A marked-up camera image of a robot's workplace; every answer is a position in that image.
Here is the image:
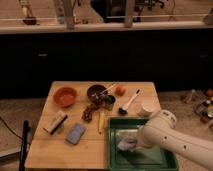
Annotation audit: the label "brown red toy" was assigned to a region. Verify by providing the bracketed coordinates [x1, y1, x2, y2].
[82, 104, 99, 122]

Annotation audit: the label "white grey towel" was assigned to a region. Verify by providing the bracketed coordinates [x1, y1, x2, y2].
[117, 136, 137, 151]

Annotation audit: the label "dark brown bowl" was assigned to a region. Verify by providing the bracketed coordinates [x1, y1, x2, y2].
[87, 84, 106, 100]

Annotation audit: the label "wooden spoon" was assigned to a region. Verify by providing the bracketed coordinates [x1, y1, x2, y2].
[92, 83, 116, 97]

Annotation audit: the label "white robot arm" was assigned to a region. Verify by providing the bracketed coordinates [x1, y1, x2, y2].
[137, 110, 213, 170]

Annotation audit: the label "green plastic tray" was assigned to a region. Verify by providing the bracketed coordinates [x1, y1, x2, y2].
[107, 117, 179, 171]

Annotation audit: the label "dark bowl on ledge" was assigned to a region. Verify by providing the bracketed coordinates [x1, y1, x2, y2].
[23, 17, 37, 25]

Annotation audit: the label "clutter items on floor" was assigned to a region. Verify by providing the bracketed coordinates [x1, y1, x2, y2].
[180, 89, 213, 124]

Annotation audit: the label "wooden black scrub brush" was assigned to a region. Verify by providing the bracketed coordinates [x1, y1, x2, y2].
[44, 111, 68, 135]

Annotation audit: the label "black stand post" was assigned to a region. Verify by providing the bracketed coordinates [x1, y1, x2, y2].
[19, 120, 30, 171]

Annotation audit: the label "blue sponge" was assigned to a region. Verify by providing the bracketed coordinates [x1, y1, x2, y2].
[66, 123, 86, 145]

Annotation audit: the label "orange ball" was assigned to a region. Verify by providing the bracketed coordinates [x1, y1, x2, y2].
[115, 85, 126, 96]

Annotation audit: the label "orange plastic bowl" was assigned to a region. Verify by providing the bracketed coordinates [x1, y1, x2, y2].
[53, 87, 77, 107]

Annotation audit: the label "dark green metal can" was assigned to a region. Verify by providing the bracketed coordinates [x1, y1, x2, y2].
[101, 94, 116, 111]

